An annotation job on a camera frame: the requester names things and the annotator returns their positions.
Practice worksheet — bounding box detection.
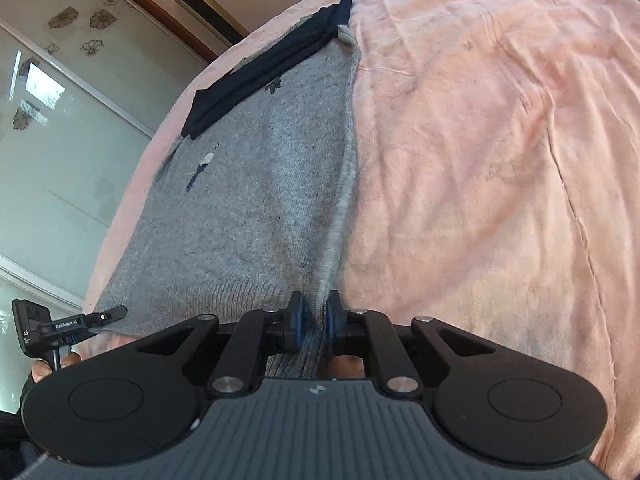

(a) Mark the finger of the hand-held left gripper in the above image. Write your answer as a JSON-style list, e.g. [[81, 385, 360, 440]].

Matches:
[[79, 304, 129, 332]]

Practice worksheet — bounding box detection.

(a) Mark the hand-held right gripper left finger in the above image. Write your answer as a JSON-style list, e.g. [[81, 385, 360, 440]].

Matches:
[[131, 291, 305, 400]]

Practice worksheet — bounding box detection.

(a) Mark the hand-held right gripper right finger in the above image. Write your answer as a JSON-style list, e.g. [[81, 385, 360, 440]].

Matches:
[[326, 290, 502, 400]]

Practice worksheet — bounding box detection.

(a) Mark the grey knitted sweater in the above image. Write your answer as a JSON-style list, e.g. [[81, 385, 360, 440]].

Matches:
[[92, 0, 361, 381]]

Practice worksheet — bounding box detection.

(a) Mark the person's left hand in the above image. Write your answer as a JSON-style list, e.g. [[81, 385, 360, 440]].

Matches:
[[30, 354, 84, 386]]

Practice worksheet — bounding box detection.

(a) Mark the flower-patterned wardrobe door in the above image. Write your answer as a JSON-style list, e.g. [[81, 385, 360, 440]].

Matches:
[[0, 0, 211, 411]]

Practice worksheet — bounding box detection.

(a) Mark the pink blanket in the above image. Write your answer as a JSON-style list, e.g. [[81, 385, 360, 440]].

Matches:
[[82, 0, 640, 480]]

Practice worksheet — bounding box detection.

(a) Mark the gold tower air conditioner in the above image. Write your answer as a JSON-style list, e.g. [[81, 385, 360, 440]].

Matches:
[[152, 0, 251, 46]]

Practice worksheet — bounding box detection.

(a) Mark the brown wooden door frame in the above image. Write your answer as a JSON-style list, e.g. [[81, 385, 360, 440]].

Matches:
[[80, 0, 221, 63]]

